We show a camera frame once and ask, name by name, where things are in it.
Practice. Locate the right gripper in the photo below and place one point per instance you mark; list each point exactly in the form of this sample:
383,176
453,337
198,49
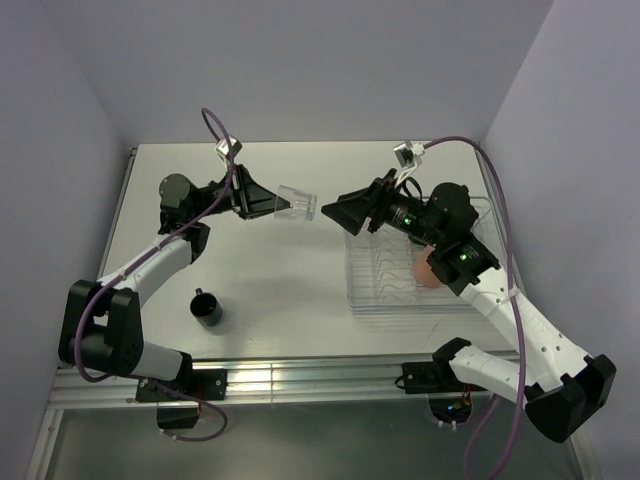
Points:
351,210

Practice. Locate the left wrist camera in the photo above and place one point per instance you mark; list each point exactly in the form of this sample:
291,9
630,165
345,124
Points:
225,149

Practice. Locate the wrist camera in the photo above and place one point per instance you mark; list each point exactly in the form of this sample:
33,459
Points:
225,149
409,156

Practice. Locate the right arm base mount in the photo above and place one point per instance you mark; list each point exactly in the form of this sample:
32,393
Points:
449,399

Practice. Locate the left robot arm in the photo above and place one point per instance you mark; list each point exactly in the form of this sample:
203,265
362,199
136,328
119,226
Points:
102,332

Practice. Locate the clear plastic drip tray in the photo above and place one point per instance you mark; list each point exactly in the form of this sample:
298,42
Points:
360,306

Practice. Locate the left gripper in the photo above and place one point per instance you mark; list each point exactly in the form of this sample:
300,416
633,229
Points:
248,199

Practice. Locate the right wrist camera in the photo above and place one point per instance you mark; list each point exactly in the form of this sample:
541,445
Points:
409,156

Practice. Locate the clear glass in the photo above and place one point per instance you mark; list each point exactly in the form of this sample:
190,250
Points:
294,204

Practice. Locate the orange plastic cup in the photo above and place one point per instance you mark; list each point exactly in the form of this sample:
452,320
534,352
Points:
422,271

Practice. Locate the aluminium extrusion rail frame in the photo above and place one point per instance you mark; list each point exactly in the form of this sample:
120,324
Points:
277,381

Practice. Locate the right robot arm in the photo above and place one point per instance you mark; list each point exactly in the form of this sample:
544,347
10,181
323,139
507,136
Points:
561,385

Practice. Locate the small black mug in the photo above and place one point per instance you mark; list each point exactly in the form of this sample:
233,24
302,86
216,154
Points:
205,308

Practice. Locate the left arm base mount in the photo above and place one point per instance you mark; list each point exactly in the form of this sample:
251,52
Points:
182,403

